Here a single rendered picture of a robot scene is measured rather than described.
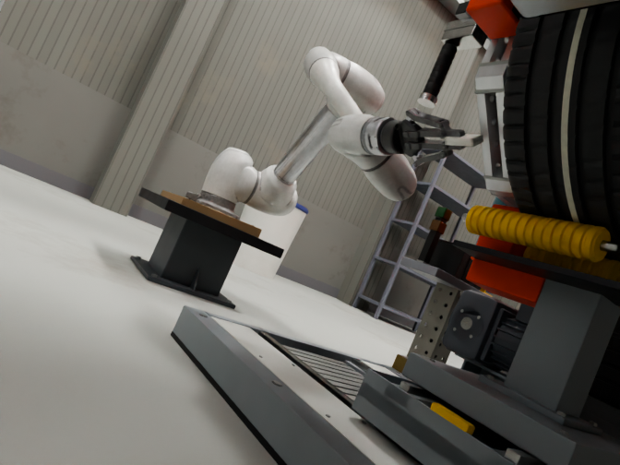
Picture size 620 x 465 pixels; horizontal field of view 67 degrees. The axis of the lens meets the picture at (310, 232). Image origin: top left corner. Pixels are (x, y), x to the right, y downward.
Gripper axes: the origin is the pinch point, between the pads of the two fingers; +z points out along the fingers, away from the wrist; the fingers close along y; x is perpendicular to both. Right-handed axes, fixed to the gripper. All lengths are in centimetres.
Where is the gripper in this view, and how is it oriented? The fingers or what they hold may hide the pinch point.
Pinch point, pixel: (463, 139)
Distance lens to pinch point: 98.7
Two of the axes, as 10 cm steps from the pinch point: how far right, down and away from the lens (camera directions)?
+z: 5.5, 1.9, -8.1
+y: -2.3, -9.0, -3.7
